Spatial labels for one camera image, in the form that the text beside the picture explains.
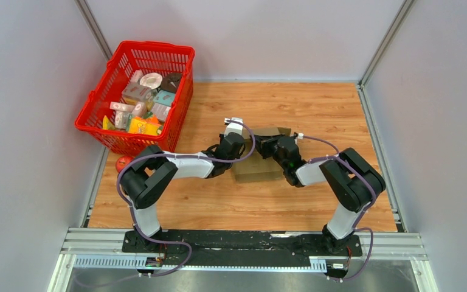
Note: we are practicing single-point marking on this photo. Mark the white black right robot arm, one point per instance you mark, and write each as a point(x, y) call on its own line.
point(355, 183)

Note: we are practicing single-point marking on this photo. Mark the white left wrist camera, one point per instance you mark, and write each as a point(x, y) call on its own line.
point(233, 125)

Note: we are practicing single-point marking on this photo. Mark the red plastic shopping basket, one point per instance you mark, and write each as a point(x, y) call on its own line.
point(105, 114)

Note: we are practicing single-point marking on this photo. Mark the light blue small box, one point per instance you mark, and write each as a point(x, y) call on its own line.
point(164, 98)

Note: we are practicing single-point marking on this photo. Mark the red apple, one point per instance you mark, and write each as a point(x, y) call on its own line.
point(122, 162)

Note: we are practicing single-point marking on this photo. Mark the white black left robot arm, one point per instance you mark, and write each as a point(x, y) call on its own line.
point(142, 182)

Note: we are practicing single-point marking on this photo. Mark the grey pink carton box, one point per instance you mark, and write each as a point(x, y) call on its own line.
point(134, 92)

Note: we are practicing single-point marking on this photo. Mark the white tape roll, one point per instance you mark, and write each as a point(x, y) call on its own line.
point(151, 80)

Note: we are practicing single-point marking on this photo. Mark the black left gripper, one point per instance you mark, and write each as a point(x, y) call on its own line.
point(221, 137)

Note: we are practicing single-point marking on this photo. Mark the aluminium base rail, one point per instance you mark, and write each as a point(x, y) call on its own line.
point(92, 260)

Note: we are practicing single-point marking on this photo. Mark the brown cardboard paper box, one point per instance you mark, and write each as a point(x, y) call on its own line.
point(255, 168)

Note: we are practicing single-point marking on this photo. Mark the aluminium corner frame post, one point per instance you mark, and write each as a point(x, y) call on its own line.
point(390, 34)

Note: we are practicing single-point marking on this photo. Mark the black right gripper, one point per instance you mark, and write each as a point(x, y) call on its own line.
point(263, 143)

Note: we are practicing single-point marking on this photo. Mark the dark brown round item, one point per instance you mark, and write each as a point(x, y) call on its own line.
point(171, 81)

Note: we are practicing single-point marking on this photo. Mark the yellow orange snack packet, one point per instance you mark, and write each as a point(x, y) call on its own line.
point(149, 126)

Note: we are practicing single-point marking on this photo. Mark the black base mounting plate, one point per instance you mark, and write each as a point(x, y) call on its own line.
point(254, 249)

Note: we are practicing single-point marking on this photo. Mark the left aluminium frame post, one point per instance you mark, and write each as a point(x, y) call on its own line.
point(94, 27)

